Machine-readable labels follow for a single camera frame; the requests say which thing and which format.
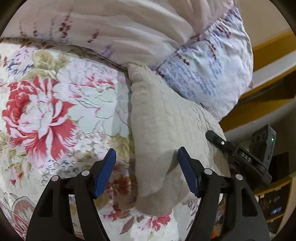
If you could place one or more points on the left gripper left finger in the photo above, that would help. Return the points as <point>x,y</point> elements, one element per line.
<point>52,220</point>

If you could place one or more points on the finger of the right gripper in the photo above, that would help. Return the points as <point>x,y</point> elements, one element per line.
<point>220,143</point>

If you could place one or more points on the blue pink tree pillow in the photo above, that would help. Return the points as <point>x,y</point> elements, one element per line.
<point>214,68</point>

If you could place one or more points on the wooden shelf unit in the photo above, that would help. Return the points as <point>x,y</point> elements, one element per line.
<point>273,201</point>

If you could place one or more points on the floral quilted bedspread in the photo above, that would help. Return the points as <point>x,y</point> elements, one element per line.
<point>62,109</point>

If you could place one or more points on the wooden headboard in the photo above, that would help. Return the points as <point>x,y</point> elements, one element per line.
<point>273,82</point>

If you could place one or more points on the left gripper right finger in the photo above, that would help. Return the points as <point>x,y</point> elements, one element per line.
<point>242,218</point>

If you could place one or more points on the beige cable knit sweater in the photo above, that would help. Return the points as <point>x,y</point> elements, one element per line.
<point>162,122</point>

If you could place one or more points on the pink floral left pillow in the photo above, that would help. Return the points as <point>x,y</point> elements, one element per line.
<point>144,32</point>

